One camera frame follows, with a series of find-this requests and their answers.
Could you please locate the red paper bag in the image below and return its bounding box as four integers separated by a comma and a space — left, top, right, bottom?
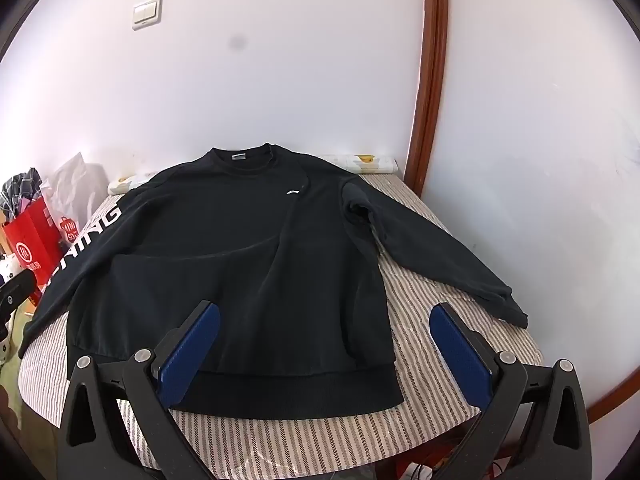
2, 195, 68, 307

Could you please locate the white wall switch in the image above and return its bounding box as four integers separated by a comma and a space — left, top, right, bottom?
132, 0, 163, 32

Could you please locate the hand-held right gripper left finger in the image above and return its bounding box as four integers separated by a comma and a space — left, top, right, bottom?
57, 300, 222, 480

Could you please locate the white plastic bag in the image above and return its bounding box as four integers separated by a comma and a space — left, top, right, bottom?
47, 152, 109, 231

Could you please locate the white printed quilt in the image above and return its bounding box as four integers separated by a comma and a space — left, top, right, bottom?
107, 154, 399, 196

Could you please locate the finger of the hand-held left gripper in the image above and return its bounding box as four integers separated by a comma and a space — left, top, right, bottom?
0, 275, 35, 322

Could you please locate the dark plaid cloth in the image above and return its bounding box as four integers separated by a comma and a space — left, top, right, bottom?
0, 167, 51, 223

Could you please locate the brown wooden door frame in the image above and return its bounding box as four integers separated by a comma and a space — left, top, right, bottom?
403, 0, 450, 196

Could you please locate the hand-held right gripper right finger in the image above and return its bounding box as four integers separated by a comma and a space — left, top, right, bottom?
429, 301, 596, 480

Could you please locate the brown wooden trim strip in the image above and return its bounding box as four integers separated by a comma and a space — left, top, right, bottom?
586, 340, 640, 426

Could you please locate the striped bed sheet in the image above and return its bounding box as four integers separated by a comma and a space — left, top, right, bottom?
17, 167, 544, 480

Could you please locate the black sweatshirt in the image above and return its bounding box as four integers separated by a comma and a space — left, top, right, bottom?
19, 143, 529, 420

